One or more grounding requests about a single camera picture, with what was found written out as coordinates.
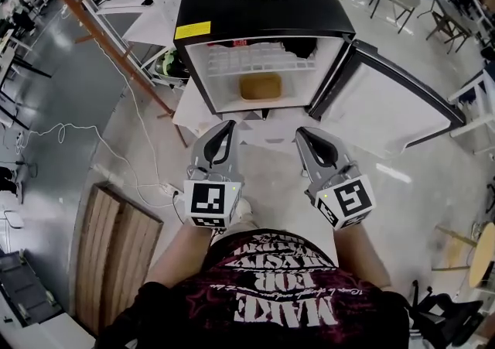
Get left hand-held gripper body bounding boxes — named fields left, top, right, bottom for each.
left=183, top=164, right=244, bottom=230

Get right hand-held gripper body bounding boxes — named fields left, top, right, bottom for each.
left=304, top=161, right=377, bottom=231

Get black mini fridge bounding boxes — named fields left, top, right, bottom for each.
left=172, top=0, right=467, bottom=149

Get person's right forearm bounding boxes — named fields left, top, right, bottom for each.
left=332, top=221, right=392, bottom=289

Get person's left forearm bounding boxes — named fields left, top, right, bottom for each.
left=146, top=219, right=217, bottom=289

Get white wire fridge shelf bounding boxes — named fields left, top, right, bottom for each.
left=207, top=45, right=316, bottom=78

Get white power strip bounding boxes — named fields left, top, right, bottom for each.
left=160, top=183, right=185, bottom=198

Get person's left white shoe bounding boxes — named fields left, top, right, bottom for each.
left=235, top=198, right=254, bottom=227

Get person's beige shorts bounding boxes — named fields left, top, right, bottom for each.
left=222, top=219, right=283, bottom=236

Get green black helmet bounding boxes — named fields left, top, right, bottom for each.
left=153, top=49, right=190, bottom=80

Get wooden pallet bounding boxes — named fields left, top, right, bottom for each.
left=75, top=183, right=163, bottom=337

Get black cloth bundle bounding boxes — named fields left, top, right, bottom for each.
left=280, top=38, right=320, bottom=60

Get yellow warning sticker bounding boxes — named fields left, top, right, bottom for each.
left=174, top=20, right=212, bottom=40

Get person's black red printed t-shirt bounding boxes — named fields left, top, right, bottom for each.
left=96, top=228, right=411, bottom=349

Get brown wooden coat rack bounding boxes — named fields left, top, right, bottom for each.
left=22, top=0, right=190, bottom=147

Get round wooden stool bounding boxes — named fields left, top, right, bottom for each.
left=435, top=221, right=495, bottom=290

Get black office chair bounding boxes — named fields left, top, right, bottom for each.
left=405, top=281, right=485, bottom=349

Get dark cluttered desk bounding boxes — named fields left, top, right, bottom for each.
left=425, top=0, right=495, bottom=55

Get dark grey treadmill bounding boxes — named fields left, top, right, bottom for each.
left=0, top=250, right=65, bottom=327

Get white desk black legs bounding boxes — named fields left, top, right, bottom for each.
left=0, top=26, right=53, bottom=82

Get white frame table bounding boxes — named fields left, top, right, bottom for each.
left=448, top=68, right=495, bottom=155

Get white power cable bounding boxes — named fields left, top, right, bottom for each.
left=15, top=2, right=183, bottom=209

